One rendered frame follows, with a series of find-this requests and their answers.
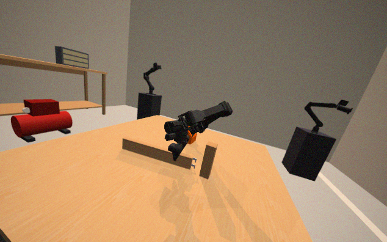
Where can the light wooden rail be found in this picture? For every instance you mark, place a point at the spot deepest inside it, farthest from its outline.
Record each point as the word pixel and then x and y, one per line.
pixel 157 152

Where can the brown wooden post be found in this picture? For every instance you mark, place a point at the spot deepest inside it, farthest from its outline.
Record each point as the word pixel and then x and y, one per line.
pixel 208 159

